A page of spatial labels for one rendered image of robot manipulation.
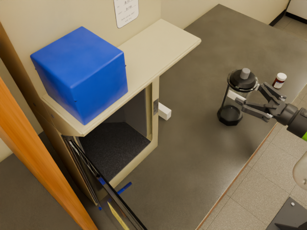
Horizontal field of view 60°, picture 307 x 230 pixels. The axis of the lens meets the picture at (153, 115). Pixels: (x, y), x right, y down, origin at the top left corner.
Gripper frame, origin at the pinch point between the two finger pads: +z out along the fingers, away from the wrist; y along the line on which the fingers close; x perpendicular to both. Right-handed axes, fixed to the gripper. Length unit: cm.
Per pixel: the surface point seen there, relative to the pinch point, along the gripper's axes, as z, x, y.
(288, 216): -52, 111, -29
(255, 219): -37, 112, -12
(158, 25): 12, -39, 34
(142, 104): 17.3, -8.0, 34.8
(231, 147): -8.4, 18.2, 11.9
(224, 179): -13.7, 18.3, 25.1
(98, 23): 13, -46, 48
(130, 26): 13, -41, 41
